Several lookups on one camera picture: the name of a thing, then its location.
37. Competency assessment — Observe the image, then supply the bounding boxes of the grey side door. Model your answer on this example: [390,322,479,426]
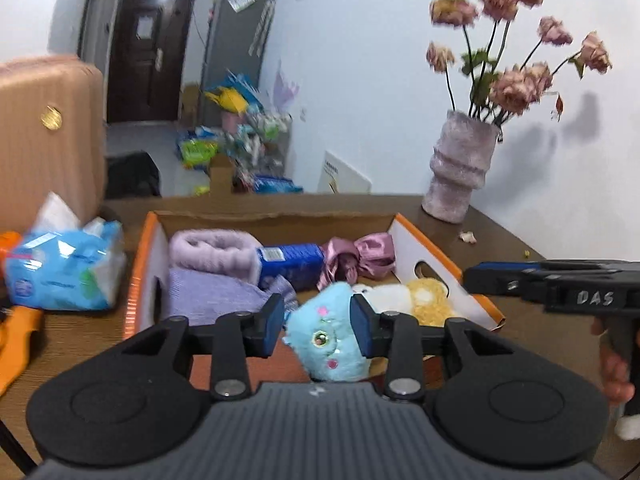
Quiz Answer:
[77,0,110,61]

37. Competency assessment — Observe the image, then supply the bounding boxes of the purple wall decoration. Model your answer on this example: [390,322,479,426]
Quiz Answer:
[272,60,301,112]

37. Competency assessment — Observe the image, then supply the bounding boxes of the purple knit cloth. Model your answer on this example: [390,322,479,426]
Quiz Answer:
[167,267,300,331]

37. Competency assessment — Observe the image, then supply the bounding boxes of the grey refrigerator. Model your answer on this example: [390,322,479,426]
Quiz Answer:
[199,0,276,117]

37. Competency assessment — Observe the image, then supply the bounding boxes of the small blue packet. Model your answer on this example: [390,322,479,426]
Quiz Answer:
[256,243,326,291]

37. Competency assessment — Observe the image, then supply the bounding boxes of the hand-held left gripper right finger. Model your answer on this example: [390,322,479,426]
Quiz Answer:
[350,294,516,402]

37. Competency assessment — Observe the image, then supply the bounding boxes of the pink satin bow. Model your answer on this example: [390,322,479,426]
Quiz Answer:
[316,232,397,291]

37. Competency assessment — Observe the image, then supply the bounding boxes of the orange and white cardboard box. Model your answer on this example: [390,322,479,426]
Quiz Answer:
[122,211,506,392]

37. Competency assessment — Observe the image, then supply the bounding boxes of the white flat panel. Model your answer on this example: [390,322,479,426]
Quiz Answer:
[317,150,372,195]

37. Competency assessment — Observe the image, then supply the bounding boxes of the textured pink vase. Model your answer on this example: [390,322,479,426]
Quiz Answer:
[421,110,501,225]

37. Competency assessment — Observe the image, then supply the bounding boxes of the orange plastic object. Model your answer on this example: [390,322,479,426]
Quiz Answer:
[0,305,46,397]

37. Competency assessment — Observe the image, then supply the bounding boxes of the dried pink roses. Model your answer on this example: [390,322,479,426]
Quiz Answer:
[426,0,614,129]

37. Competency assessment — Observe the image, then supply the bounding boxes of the fluffy purple headband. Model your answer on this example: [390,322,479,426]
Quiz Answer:
[168,230,261,287]

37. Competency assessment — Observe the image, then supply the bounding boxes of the black bag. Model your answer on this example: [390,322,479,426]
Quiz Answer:
[105,151,162,199]

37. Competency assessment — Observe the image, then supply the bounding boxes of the blue tissue pack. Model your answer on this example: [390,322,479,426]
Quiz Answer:
[4,191,128,311]

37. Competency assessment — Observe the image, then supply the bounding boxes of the person's right hand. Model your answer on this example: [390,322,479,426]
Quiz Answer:
[592,319,636,407]

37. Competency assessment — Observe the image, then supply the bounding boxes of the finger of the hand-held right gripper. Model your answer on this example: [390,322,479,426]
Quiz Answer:
[462,267,549,306]
[475,259,552,276]

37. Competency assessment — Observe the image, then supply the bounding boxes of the pink suitcase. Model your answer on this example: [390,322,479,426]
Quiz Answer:
[0,55,107,241]

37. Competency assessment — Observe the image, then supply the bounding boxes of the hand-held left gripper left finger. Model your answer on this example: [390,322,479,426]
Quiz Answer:
[120,292,286,402]

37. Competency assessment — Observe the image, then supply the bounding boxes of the blue plush toy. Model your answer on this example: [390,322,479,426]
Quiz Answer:
[282,281,374,383]

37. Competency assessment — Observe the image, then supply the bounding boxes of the small brown cardboard box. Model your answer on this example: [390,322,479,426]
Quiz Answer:
[209,154,236,194]

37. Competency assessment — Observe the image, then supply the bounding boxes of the white and yellow plush toy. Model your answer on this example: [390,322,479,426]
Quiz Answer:
[350,277,464,329]

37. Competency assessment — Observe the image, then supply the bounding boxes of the pile of colourful packets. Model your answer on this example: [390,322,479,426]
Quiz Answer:
[177,74,304,196]

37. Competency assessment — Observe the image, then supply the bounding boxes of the dark brown entrance door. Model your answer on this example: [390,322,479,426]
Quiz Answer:
[106,0,197,124]

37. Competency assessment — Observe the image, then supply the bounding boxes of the orange fruit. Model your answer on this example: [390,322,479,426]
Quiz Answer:
[0,231,22,278]

